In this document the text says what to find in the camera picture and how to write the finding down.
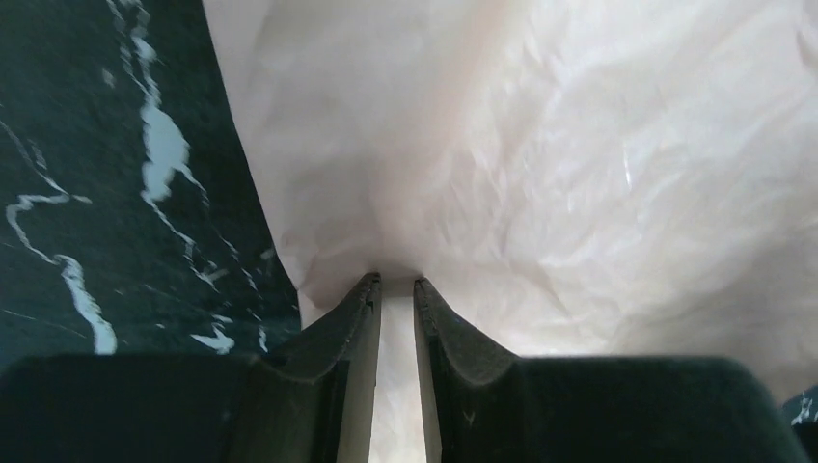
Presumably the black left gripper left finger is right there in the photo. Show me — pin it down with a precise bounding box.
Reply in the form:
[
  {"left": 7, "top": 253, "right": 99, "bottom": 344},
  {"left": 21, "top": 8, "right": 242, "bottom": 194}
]
[{"left": 1, "top": 273, "right": 381, "bottom": 462}]

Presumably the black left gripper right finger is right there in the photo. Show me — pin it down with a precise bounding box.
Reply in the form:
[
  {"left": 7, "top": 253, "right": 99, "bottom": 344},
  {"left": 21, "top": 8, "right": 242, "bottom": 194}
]
[{"left": 413, "top": 279, "right": 812, "bottom": 462}]

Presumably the pink wrapping paper sheet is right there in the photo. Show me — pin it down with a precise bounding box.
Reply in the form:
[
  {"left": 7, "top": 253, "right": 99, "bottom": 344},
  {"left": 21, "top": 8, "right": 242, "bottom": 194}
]
[{"left": 204, "top": 1, "right": 817, "bottom": 462}]

